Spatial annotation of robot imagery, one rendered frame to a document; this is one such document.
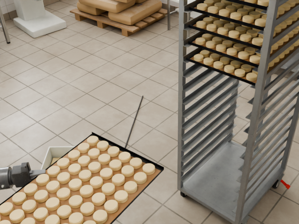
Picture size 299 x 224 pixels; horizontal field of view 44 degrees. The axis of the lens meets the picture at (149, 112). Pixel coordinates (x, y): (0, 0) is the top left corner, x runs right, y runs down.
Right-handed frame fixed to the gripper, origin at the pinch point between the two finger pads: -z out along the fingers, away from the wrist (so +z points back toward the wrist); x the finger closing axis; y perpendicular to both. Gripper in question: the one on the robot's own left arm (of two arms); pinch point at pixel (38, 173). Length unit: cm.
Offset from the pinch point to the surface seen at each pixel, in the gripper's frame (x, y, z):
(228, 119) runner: -60, 90, -115
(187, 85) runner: -4, 58, -76
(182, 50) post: 19, 56, -72
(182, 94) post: -8, 56, -72
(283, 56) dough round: 14, 47, -123
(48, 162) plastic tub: -92, 104, 21
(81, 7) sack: -83, 399, -6
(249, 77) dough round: 15, 30, -98
